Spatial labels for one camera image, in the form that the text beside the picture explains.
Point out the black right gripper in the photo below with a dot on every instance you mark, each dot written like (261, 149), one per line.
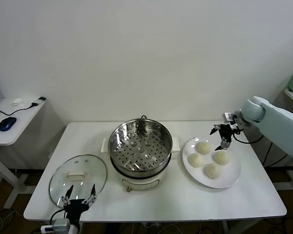
(225, 131)

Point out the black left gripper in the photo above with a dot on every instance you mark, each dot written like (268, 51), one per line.
(75, 207)

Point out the white steamed baozi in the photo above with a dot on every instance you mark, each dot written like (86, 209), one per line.
(203, 147)
(222, 158)
(212, 171)
(195, 160)

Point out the light blue right robot arm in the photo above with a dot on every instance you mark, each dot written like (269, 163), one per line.
(278, 117)

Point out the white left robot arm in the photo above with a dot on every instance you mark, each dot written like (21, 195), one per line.
(75, 229)

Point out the stainless steel steamer basket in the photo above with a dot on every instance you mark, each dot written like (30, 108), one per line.
(117, 136)

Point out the round glass pot lid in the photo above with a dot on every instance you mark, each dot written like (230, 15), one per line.
(63, 170)

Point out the white round plate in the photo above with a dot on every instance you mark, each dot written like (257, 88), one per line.
(224, 180)

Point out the white electric cooking pot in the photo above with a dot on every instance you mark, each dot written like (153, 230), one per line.
(140, 182)

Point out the white side desk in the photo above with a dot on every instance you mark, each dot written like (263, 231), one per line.
(22, 122)

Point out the blue computer mouse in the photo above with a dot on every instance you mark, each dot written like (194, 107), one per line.
(7, 123)

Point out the small black adapter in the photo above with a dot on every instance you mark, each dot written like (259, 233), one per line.
(41, 99)

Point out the small white crumpled object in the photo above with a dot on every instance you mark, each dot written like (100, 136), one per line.
(17, 101)

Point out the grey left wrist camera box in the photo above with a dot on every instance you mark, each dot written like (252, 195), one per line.
(61, 224)

